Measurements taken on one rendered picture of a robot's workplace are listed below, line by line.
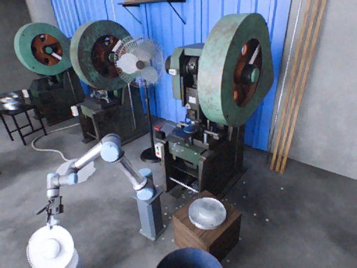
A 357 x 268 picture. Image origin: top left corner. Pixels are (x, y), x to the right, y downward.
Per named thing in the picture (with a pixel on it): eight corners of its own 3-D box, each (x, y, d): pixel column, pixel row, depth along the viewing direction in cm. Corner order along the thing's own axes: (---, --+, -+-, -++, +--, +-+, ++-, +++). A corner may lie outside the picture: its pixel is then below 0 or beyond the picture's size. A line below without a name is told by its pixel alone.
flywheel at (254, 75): (222, 85, 127) (269, -6, 143) (193, 80, 139) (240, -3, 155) (247, 138, 183) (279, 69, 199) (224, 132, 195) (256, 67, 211)
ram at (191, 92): (196, 121, 202) (196, 89, 188) (183, 117, 211) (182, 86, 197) (206, 114, 213) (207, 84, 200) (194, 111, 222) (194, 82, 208)
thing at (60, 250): (66, 277, 141) (65, 278, 140) (21, 267, 141) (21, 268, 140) (79, 229, 145) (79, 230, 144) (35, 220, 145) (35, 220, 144)
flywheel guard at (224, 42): (219, 144, 158) (225, 15, 120) (187, 133, 175) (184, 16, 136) (271, 102, 227) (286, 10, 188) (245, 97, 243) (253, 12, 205)
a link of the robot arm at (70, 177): (77, 167, 158) (61, 169, 158) (73, 177, 149) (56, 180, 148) (81, 176, 162) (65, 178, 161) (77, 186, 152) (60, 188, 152)
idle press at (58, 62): (49, 131, 400) (10, 24, 318) (26, 119, 454) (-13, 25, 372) (116, 105, 506) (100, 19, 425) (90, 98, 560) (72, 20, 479)
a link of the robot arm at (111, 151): (155, 184, 175) (114, 132, 149) (157, 197, 161) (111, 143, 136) (143, 190, 176) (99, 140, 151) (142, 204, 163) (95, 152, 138)
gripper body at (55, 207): (58, 214, 144) (58, 195, 147) (44, 216, 143) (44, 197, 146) (63, 213, 151) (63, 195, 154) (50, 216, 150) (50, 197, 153)
